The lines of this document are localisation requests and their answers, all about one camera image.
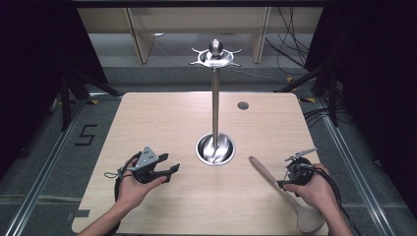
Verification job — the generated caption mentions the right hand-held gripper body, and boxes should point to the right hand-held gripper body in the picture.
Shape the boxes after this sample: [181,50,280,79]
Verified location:
[283,147,319,189]

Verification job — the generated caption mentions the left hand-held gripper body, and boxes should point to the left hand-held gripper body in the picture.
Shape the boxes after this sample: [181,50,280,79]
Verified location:
[132,146,172,185]

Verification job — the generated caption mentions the wooden spoon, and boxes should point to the wooden spoon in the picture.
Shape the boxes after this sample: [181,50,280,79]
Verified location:
[248,155,327,234]

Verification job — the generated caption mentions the person's right hand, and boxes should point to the person's right hand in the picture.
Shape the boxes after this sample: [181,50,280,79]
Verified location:
[282,162,341,218]

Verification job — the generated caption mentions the person's left hand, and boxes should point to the person's left hand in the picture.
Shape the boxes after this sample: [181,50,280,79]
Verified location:
[115,158,168,211]

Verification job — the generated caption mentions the metal utensil hanging stand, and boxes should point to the metal utensil hanging stand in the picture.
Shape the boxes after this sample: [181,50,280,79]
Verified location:
[189,38,243,167]

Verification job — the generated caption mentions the black metal stand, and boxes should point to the black metal stand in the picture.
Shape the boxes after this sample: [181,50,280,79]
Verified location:
[273,57,343,128]
[59,67,123,133]

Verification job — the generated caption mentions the black curtain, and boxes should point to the black curtain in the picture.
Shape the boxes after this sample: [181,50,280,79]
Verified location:
[0,0,110,180]
[304,0,417,214]

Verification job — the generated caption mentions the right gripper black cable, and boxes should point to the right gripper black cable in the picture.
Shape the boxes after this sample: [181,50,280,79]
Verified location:
[292,162,364,236]

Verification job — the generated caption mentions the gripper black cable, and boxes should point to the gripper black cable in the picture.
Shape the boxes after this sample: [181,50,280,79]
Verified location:
[292,162,364,236]
[103,150,143,236]

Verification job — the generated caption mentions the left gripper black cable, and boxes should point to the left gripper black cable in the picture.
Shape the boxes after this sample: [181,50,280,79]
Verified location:
[103,150,143,236]

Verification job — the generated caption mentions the aluminium floor rail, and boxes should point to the aluminium floor rail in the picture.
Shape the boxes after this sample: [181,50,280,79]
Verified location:
[3,92,124,236]
[314,97,398,236]

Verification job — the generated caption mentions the black floor cables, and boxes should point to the black floor cables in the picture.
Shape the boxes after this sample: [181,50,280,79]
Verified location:
[302,103,354,130]

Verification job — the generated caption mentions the thin white floor cable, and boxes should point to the thin white floor cable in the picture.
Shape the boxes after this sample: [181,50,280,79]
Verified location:
[225,66,287,85]

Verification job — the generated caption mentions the hanging black cables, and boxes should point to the hanging black cables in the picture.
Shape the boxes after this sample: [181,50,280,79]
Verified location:
[265,6,312,77]

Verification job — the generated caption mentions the light wooden desk frame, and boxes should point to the light wooden desk frame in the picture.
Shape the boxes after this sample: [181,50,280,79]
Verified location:
[77,6,325,66]

